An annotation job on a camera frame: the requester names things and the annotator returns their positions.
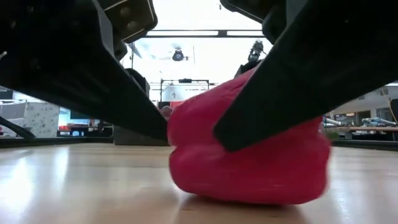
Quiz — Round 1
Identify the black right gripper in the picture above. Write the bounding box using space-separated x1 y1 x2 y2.
104 0 287 46

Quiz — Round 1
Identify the red bell pepper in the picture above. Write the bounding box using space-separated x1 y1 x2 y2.
167 67 333 206

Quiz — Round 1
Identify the dark red apple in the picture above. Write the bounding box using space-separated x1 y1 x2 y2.
160 105 174 121

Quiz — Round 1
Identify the white partition panel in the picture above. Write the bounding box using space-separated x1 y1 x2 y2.
0 101 60 138

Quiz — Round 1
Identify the background wooden table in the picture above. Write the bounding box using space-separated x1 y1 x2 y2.
323 125 398 141

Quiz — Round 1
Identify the dark plastic basket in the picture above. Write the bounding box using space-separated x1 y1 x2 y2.
113 125 170 147

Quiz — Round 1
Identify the black overhead camera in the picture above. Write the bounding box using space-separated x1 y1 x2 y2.
171 49 186 62

